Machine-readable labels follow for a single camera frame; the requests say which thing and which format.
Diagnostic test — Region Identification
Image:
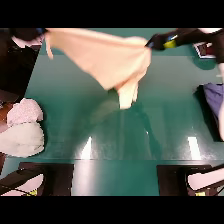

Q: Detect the purple garment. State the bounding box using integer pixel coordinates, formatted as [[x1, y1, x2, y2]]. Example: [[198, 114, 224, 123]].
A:
[[203, 82, 224, 122]]

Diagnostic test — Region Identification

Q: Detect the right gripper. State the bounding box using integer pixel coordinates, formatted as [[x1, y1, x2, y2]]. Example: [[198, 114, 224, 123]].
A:
[[145, 32, 167, 52]]

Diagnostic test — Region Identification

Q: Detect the white garment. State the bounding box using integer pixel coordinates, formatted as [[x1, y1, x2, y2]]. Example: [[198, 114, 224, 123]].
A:
[[0, 121, 46, 159]]

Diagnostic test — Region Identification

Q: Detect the cream garment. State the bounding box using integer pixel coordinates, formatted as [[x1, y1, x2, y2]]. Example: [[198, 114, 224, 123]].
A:
[[44, 28, 153, 111]]

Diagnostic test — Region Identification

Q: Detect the pink garment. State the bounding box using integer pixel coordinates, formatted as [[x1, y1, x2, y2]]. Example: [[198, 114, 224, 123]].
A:
[[6, 97, 45, 128]]

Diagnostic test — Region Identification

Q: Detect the black garment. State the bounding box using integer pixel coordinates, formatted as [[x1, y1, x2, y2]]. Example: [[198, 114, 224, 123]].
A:
[[194, 84, 224, 143]]

